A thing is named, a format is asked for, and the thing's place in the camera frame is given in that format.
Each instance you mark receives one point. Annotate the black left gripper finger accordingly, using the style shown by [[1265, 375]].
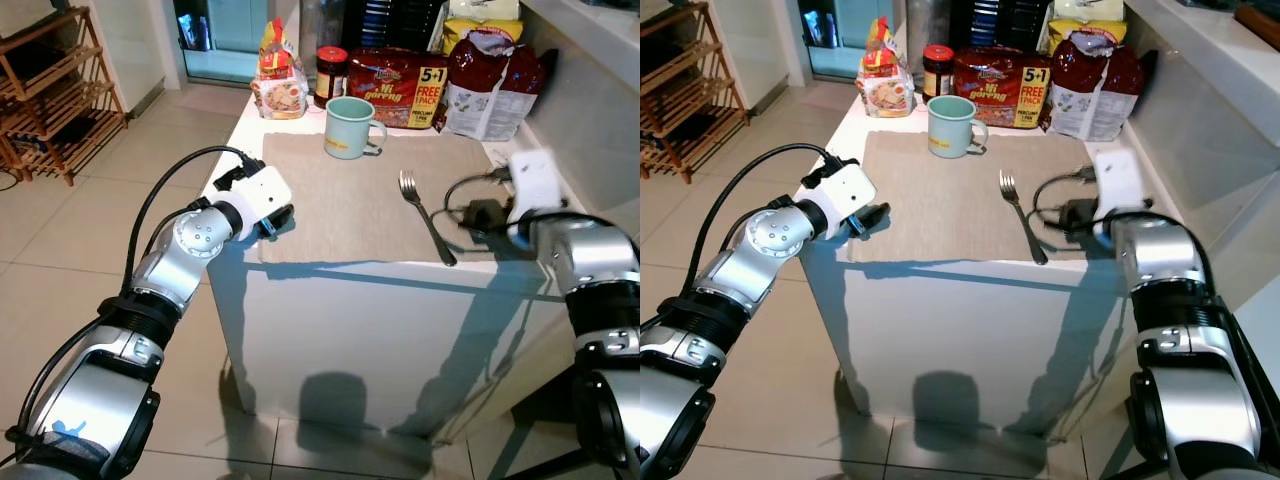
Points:
[[287, 214], [878, 211]]

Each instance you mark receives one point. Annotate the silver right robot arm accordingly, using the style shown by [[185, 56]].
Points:
[[600, 320], [1190, 340]]

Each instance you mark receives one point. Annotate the beige placemat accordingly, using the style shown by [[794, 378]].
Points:
[[340, 210], [940, 205]]

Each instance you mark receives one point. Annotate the pale green mug yellow print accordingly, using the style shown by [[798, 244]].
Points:
[[348, 125], [950, 125]]

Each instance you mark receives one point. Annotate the red and white bag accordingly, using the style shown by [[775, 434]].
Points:
[[490, 95], [1095, 95]]

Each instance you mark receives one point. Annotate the yellow red snack bag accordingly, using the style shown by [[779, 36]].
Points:
[[278, 85], [885, 85]]

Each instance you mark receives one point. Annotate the dark jar red lid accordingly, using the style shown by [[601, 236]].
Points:
[[331, 75], [938, 72]]

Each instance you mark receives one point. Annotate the red instant noodle multipack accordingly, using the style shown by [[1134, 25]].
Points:
[[395, 90], [1000, 88]]

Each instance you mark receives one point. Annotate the white counter cabinet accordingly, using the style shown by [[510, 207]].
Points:
[[960, 340], [380, 340]]

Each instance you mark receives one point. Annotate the glass sliding door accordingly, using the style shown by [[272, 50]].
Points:
[[835, 38], [220, 40]]

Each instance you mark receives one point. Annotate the yellow packet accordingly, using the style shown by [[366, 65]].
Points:
[[460, 30], [1075, 22]]

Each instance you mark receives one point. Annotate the steel cylinder container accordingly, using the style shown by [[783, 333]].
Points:
[[925, 22], [320, 25]]

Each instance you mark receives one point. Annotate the black rack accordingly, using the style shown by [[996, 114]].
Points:
[[395, 22], [1000, 22]]

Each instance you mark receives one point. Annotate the wooden shoe rack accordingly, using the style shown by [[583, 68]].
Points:
[[685, 100], [50, 100]]

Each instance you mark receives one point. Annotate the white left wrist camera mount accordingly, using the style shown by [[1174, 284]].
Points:
[[260, 195], [848, 190]]

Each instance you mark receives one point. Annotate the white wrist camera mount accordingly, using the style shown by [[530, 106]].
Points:
[[1120, 185], [535, 180], [260, 195], [848, 190]]

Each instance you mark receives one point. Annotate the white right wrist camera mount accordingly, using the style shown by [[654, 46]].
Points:
[[1120, 185], [535, 180]]

